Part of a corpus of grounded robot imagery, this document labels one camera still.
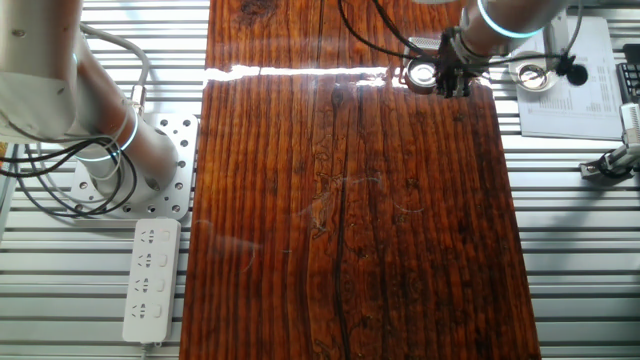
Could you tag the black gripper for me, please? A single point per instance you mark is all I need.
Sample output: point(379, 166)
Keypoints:
point(460, 62)

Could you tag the small round steel plate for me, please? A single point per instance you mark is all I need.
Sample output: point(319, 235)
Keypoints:
point(532, 77)
point(420, 75)

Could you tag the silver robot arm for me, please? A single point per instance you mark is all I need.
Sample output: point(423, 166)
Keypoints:
point(40, 50)

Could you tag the black round knob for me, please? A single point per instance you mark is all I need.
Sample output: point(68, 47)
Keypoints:
point(576, 75)

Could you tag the printed paper sheet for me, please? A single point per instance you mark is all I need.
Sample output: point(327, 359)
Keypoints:
point(585, 110)

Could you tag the black keyboard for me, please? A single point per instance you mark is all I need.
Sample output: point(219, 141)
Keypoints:
point(631, 82)

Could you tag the wood grain table board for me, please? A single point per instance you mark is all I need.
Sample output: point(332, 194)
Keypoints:
point(350, 225)

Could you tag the white power strip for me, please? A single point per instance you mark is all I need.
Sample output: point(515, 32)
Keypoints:
point(152, 280)

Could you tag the silver camera on bracket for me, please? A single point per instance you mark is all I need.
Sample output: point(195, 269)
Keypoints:
point(631, 125)

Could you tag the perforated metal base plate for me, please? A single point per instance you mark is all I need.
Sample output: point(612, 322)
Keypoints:
point(180, 150)

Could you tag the aluminium frame post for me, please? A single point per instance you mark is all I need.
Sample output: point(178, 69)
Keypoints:
point(5, 210)

